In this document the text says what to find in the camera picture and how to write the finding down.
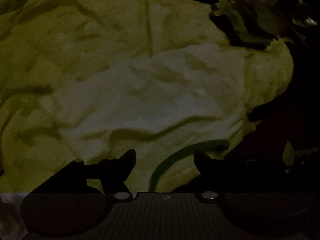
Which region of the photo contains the dark leafy patterned cloth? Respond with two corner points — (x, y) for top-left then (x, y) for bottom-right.
(209, 0), (279, 50)

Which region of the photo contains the floral cream bed sheet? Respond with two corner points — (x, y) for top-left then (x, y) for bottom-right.
(1, 0), (293, 193)

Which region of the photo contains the white small printed t-shirt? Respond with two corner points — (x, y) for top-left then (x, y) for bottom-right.
(42, 43), (248, 191)

